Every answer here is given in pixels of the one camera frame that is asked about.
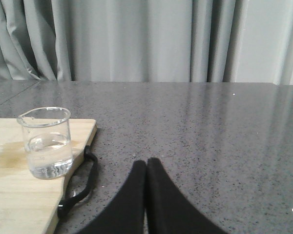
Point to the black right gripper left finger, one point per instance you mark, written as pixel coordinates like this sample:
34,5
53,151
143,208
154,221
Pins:
125,213

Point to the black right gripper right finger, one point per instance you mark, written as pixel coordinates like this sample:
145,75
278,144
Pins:
168,211

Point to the clear glass beaker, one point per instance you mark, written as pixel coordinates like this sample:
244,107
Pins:
47,141

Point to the light wooden cutting board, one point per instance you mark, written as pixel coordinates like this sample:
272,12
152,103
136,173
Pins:
29,205

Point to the grey curtain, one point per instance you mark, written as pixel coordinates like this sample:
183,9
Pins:
147,40

